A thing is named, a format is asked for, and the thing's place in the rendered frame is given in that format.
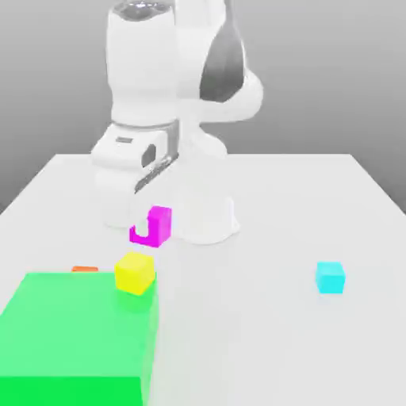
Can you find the small cyan cube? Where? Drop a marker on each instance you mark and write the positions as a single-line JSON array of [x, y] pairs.
[[330, 279]]

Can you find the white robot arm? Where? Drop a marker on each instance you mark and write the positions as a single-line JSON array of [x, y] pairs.
[[142, 79]]

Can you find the small orange cube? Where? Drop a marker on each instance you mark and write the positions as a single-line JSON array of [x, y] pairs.
[[85, 269]]

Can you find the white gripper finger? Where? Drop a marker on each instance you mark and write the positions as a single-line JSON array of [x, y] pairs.
[[115, 217], [141, 226]]

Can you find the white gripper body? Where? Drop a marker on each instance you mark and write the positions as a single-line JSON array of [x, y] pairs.
[[115, 185]]

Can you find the small yellow cube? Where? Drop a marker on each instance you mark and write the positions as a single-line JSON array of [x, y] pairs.
[[134, 274]]

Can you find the large green box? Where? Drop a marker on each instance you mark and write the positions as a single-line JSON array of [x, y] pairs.
[[73, 333]]

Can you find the small magenta cube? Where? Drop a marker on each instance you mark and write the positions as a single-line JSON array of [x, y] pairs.
[[160, 226]]

